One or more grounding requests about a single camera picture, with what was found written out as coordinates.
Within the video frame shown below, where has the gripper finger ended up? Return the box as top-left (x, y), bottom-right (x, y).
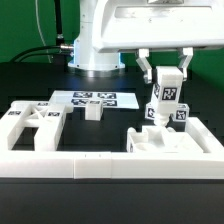
top-left (178, 47), bottom-right (193, 81)
top-left (136, 49), bottom-right (152, 84)

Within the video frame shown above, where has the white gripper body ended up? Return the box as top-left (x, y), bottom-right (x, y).
top-left (92, 0), bottom-right (224, 53)

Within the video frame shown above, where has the white chair seat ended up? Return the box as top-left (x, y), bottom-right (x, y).
top-left (126, 125), bottom-right (203, 154)

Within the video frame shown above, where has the white tagged cube left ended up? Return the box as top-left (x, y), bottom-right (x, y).
top-left (145, 103), bottom-right (155, 120)

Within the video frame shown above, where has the white tagged cube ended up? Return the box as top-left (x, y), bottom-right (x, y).
top-left (175, 104), bottom-right (189, 122)
top-left (145, 103), bottom-right (155, 120)

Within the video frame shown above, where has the black vertical pole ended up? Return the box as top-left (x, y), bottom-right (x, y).
top-left (54, 0), bottom-right (64, 45)

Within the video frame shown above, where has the white tagged cube right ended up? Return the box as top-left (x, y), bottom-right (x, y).
top-left (175, 104), bottom-right (189, 122)

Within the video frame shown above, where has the black cable bundle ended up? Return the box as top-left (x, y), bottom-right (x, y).
top-left (9, 43), bottom-right (75, 64)

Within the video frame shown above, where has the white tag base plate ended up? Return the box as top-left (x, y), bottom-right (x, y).
top-left (50, 91), bottom-right (139, 109)

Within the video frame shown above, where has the thin white cable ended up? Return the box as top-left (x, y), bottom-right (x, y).
top-left (34, 0), bottom-right (54, 64)

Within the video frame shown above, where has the white chair back frame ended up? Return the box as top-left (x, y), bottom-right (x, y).
top-left (0, 101), bottom-right (73, 152)

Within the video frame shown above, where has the white U-shaped fence frame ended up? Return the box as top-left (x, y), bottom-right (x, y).
top-left (0, 117), bottom-right (224, 179)

